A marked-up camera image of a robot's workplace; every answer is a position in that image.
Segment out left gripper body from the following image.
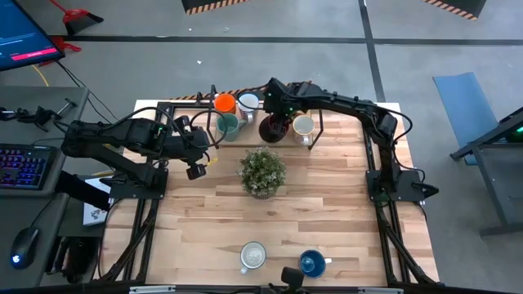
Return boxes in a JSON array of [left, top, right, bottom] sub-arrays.
[[173, 126, 212, 164]]

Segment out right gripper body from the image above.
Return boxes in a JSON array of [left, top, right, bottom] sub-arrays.
[[263, 77, 307, 119]]

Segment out white mug orange fern pattern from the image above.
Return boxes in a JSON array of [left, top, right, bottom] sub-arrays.
[[291, 114, 316, 147]]

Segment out teal mug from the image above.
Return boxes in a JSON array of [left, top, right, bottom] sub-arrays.
[[215, 113, 248, 143]]

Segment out white mug blue leaf pattern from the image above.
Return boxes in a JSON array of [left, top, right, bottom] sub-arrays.
[[239, 240, 267, 276]]

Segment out blue mug white handle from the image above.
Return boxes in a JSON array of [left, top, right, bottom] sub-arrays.
[[298, 249, 333, 280]]

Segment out artificial plant in striped pot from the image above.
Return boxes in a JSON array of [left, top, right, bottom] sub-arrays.
[[239, 146, 288, 200]]

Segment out white booklet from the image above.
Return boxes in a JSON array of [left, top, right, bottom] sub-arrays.
[[82, 176, 110, 228]]

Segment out black slanted object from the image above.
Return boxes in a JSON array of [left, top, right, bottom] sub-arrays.
[[55, 170, 112, 212]]

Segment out black hazard striped block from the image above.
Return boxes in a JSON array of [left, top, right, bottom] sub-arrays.
[[181, 0, 251, 16], [422, 0, 488, 22]]

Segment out black rounded object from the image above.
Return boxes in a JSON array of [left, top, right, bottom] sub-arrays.
[[267, 266, 312, 294]]

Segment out black bag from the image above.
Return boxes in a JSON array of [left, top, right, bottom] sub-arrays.
[[43, 234, 102, 283]]

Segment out black handheld device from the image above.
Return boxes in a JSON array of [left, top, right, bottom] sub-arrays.
[[0, 97, 78, 132]]

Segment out grey side desk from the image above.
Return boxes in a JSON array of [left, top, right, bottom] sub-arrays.
[[0, 84, 91, 292]]

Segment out red floor stand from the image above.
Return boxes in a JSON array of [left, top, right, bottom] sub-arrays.
[[49, 35, 82, 67]]

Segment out red and black dustpan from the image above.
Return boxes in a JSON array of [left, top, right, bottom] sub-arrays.
[[48, 0, 105, 37]]

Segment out backlit black keyboard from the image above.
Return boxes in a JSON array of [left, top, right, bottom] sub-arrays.
[[0, 142, 59, 192]]

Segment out blue floor mat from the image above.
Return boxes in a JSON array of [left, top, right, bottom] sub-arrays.
[[432, 72, 503, 167]]

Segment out black computer mouse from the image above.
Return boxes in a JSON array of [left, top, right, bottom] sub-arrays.
[[8, 226, 41, 270]]

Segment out blue screen monitor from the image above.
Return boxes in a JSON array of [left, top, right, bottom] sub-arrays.
[[0, 0, 66, 73]]

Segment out black aluminium table frame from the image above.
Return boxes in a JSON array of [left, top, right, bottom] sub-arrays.
[[92, 100, 440, 287]]

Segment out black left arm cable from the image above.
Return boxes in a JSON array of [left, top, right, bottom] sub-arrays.
[[101, 105, 230, 164]]

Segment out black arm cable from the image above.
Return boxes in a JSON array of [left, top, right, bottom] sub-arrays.
[[240, 83, 414, 144], [101, 105, 230, 164]]

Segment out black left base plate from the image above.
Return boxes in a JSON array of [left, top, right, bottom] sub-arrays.
[[109, 179, 168, 200]]

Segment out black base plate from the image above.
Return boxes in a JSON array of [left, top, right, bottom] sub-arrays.
[[109, 179, 168, 200], [365, 169, 427, 203]]

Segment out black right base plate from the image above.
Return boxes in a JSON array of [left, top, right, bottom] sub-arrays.
[[365, 169, 427, 203]]

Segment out silver edge bracket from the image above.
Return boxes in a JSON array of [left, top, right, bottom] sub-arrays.
[[357, 286, 405, 294], [128, 285, 177, 294]]

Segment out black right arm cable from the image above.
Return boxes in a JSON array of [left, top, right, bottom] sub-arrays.
[[240, 83, 414, 144]]

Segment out black monitor cables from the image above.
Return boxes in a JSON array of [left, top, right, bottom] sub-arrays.
[[55, 60, 131, 132]]

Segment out yellow cable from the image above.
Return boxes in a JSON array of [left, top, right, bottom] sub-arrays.
[[31, 64, 50, 87]]

